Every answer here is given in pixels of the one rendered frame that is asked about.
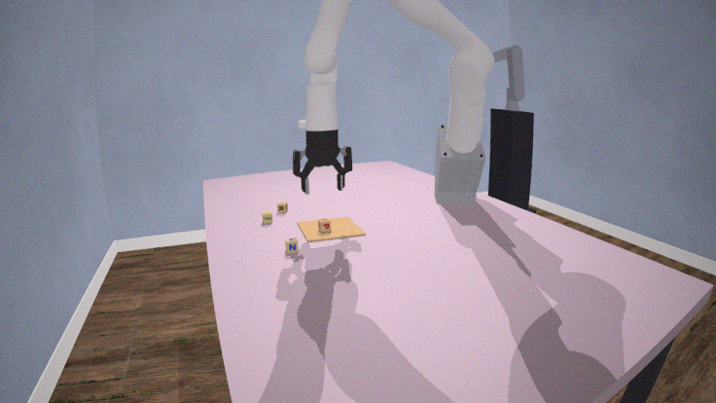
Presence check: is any tan flat mat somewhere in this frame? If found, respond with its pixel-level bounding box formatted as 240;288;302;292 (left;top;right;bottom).
297;217;366;242

